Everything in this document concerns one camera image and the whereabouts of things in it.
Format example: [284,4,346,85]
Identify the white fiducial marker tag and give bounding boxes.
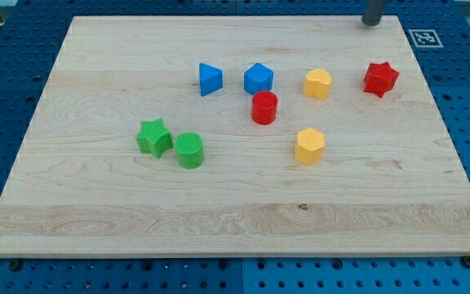
[409,29,443,48]

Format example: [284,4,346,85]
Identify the yellow heart block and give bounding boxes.
[302,68,332,100]

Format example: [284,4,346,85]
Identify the blue triangle block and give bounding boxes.
[199,63,224,96]

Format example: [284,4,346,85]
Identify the wooden board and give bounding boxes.
[0,16,470,258]

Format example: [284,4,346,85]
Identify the black bolt front right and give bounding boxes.
[460,256,470,269]

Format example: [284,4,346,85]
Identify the red star block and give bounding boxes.
[363,62,400,98]

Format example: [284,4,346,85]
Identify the black bolt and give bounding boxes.
[460,256,470,269]
[8,259,23,271]

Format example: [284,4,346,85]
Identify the blue cube block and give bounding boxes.
[243,63,274,95]

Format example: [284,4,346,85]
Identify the green star block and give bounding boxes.
[136,118,173,158]

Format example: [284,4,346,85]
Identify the yellow hexagon block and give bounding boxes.
[294,127,326,165]

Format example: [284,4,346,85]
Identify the red cylinder block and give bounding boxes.
[251,91,278,125]

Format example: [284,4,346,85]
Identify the green cylinder block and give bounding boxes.
[175,131,204,169]

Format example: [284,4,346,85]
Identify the black bolt front left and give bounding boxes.
[8,259,23,271]

